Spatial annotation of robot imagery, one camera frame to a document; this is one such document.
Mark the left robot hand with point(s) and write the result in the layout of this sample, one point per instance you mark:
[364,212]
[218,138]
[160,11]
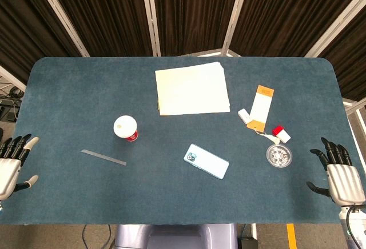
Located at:
[7,172]

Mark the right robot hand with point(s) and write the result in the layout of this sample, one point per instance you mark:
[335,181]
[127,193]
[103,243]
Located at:
[341,180]

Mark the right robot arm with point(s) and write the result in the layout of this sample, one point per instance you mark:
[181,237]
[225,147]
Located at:
[354,226]

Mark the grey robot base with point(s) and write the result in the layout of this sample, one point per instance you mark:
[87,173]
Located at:
[175,236]

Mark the red paper cup white lid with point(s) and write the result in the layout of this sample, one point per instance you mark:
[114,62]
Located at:
[125,128]

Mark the round clear plastic lid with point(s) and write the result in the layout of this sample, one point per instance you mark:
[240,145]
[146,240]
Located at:
[279,156]

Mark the red white small block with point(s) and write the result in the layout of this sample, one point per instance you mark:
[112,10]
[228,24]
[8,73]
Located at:
[281,134]

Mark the white orange bookmark card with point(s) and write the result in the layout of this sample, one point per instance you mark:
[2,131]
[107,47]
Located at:
[260,108]

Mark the black box on floor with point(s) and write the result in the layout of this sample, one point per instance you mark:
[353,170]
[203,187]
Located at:
[249,243]

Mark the small white box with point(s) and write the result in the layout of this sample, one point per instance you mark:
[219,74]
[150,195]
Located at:
[244,115]

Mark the light blue smartphone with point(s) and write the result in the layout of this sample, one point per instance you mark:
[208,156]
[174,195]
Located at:
[206,161]

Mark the blue felt table mat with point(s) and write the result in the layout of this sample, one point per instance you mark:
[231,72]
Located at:
[177,146]

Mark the cream paper folder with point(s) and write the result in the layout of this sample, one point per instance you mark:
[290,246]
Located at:
[192,88]

